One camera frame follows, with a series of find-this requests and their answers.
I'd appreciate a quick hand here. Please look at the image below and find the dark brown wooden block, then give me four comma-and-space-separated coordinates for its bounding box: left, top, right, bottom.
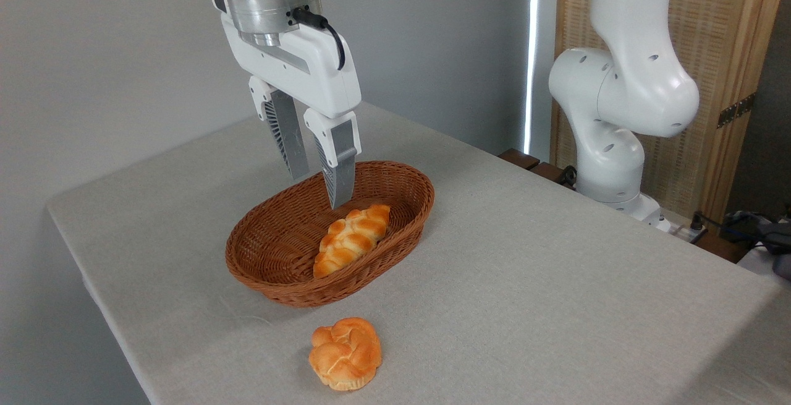
498, 148, 541, 171
531, 161, 577, 188

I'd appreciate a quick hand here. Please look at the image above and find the dark metal screen hinge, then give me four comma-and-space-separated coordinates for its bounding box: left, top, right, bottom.
717, 92, 756, 129

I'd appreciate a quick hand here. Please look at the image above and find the long braided bread loaf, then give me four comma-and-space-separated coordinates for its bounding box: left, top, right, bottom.
313, 203, 392, 279

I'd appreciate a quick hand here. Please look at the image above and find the grey tablecloth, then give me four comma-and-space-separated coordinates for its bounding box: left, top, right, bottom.
46, 101, 783, 405

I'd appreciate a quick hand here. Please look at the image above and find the brown oval wicker basket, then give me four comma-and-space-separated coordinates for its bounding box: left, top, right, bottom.
225, 160, 435, 308

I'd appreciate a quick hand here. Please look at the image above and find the dark grey cable bundle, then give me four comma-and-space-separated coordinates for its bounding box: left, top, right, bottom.
719, 210, 791, 280

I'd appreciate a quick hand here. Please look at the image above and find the wooden rattan folding screen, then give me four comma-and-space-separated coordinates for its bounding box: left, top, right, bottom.
549, 0, 791, 228

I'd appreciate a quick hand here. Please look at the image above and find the round knotted bread roll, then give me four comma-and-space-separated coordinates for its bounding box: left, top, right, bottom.
308, 317, 383, 392

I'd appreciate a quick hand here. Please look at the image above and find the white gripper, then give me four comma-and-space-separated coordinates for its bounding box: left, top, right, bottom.
209, 0, 363, 210

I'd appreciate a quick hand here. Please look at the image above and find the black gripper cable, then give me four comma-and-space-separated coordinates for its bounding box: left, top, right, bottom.
290, 6, 347, 72

